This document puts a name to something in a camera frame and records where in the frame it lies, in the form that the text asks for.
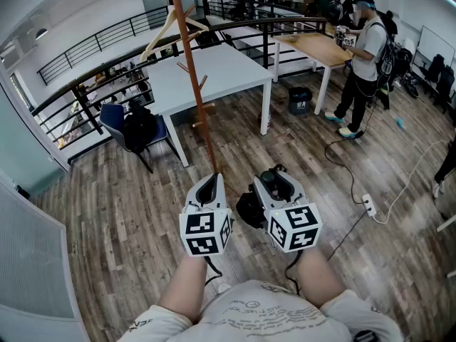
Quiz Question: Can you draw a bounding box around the black floor cable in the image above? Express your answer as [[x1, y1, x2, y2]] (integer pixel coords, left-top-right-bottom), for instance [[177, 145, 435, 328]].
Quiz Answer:
[[323, 130, 365, 205], [326, 208, 370, 262]]

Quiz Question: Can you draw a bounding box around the black curved metal railing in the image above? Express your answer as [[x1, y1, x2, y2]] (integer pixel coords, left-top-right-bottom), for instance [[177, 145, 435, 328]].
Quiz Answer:
[[30, 16, 328, 165]]

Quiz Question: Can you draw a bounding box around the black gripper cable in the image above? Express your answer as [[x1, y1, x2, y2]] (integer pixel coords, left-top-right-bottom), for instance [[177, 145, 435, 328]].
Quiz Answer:
[[203, 256, 224, 286], [284, 249, 304, 295]]

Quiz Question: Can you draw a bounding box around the black office chair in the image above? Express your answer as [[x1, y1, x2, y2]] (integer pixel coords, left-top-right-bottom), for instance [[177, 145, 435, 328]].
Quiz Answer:
[[425, 53, 446, 85], [436, 66, 456, 113]]

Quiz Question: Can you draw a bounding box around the frosted glass partition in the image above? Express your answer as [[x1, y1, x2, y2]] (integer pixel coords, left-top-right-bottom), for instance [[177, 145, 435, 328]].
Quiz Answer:
[[0, 171, 90, 342]]

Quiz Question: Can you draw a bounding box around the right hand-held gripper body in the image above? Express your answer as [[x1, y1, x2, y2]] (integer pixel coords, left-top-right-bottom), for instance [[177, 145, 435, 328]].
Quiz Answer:
[[252, 171, 323, 253]]

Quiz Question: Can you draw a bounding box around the black straight metal railing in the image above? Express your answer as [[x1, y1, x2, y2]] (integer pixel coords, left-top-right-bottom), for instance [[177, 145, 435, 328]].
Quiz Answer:
[[202, 0, 311, 23], [37, 5, 169, 86]]

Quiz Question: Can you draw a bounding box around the light wooden clothes hanger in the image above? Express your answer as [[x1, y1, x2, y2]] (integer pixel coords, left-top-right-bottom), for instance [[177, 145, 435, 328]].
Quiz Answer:
[[139, 0, 210, 63]]

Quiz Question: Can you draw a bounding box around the person's white printed shirt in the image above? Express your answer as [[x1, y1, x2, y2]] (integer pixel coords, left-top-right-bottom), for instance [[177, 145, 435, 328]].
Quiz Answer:
[[117, 279, 405, 342]]

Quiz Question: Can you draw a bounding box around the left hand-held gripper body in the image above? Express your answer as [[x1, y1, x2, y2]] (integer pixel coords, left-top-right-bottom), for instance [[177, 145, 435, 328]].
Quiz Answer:
[[179, 172, 234, 258]]

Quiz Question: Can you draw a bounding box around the white square table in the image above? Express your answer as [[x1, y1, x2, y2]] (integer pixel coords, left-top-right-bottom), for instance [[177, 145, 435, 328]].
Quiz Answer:
[[146, 43, 274, 168]]

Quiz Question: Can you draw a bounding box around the whiteboard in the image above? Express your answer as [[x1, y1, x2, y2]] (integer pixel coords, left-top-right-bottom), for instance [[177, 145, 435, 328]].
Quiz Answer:
[[413, 26, 456, 78]]

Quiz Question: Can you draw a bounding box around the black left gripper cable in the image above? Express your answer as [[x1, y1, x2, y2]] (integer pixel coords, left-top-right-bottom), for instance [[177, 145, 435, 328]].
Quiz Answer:
[[203, 256, 224, 286]]

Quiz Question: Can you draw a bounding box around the dark round bag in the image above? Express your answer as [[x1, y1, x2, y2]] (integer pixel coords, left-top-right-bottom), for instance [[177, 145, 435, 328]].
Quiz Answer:
[[375, 82, 392, 110]]

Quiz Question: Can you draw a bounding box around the white power strip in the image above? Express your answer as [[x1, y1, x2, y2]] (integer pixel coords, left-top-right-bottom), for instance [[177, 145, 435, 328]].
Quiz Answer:
[[361, 193, 378, 217]]

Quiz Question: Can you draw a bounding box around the person's right forearm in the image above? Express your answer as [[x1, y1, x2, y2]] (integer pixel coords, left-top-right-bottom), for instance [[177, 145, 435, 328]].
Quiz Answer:
[[295, 247, 346, 308]]

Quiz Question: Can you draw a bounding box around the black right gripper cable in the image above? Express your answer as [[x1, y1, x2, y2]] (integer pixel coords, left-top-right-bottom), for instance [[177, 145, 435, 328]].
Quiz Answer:
[[284, 249, 304, 295]]

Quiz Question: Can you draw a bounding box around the wooden top white-legged table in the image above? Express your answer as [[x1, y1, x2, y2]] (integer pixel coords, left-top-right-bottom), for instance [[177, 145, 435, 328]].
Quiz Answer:
[[272, 32, 353, 116]]

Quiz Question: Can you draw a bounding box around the blue chair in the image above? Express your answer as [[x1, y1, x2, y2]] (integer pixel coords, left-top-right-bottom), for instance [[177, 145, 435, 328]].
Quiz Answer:
[[98, 102, 181, 174]]

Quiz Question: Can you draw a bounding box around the black waste bin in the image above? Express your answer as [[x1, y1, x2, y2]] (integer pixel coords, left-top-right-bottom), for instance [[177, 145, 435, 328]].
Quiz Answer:
[[287, 86, 314, 116]]

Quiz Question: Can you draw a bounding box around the brown wooden coat stand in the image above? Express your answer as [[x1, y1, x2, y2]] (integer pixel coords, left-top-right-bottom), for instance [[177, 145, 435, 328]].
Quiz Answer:
[[159, 0, 220, 175]]

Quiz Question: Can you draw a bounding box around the white floor cable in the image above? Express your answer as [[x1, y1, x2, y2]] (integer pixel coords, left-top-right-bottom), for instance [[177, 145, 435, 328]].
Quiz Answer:
[[370, 139, 450, 225]]

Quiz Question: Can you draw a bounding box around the person's left forearm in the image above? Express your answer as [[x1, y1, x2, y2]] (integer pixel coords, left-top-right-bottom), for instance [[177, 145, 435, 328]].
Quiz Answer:
[[158, 253, 208, 323]]

